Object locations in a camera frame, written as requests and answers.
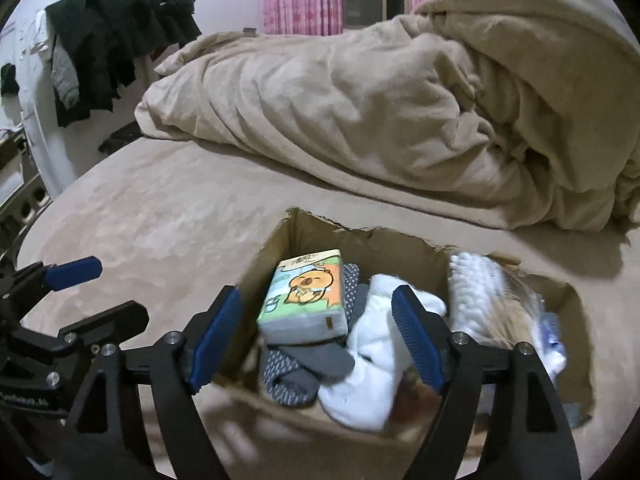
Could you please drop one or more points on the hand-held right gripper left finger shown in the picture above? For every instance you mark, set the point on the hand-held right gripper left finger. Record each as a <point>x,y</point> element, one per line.
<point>215,340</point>

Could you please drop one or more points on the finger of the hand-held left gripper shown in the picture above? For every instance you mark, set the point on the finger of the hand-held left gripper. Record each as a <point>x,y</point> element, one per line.
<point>75,271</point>
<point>115,317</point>

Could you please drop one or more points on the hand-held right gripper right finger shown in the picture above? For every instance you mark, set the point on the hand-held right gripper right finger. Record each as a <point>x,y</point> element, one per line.
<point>417,340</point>

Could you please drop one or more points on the white sock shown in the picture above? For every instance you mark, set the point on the white sock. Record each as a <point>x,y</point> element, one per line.
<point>370,375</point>

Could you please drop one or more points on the cotton swab bag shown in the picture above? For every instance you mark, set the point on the cotton swab bag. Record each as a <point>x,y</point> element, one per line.
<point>470,285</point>

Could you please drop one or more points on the grey sock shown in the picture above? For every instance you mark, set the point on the grey sock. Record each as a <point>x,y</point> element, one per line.
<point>352,285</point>
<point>290,380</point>

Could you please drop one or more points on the cartoon tissue pack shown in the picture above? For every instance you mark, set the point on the cartoon tissue pack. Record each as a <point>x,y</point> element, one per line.
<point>305,300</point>

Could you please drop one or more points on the clear plastic snack bag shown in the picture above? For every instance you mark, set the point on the clear plastic snack bag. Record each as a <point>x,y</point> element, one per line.
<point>520,315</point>

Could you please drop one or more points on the blue white packet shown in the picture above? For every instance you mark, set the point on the blue white packet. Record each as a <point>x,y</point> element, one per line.
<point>550,330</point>

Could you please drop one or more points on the cardboard box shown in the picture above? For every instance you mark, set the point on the cardboard box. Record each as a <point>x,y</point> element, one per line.
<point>310,239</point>

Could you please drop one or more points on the metal rack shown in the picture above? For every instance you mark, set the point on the metal rack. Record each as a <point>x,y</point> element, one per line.
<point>20,200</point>

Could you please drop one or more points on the beige bed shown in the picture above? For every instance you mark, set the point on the beige bed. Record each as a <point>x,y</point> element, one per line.
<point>150,210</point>

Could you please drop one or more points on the grey hanging garment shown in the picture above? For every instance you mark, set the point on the grey hanging garment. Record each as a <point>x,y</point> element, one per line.
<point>65,77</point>

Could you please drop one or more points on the small dark hanging cloth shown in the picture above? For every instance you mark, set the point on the small dark hanging cloth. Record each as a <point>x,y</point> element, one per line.
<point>7,79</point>

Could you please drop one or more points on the beige duvet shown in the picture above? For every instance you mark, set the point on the beige duvet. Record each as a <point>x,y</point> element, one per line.
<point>350,110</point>

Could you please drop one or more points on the black hanging clothes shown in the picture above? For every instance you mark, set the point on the black hanging clothes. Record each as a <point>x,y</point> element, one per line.
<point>120,25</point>

